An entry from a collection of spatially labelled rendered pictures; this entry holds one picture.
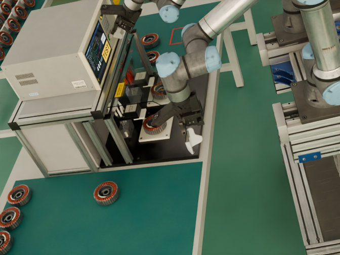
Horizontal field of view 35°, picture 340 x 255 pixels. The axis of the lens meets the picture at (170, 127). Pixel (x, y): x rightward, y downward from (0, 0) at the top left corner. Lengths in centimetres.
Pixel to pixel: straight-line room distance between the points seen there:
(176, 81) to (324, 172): 143
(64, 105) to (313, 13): 116
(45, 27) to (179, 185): 93
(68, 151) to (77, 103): 26
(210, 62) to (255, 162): 172
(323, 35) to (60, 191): 141
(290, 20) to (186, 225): 97
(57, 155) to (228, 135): 136
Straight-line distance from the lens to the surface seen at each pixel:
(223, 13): 172
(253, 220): 304
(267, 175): 322
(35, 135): 245
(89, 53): 229
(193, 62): 164
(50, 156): 253
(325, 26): 168
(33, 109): 242
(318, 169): 292
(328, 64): 176
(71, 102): 234
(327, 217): 274
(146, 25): 335
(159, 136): 249
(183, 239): 212
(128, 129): 254
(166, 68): 162
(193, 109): 175
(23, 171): 276
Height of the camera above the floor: 242
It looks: 41 degrees down
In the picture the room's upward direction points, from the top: 22 degrees counter-clockwise
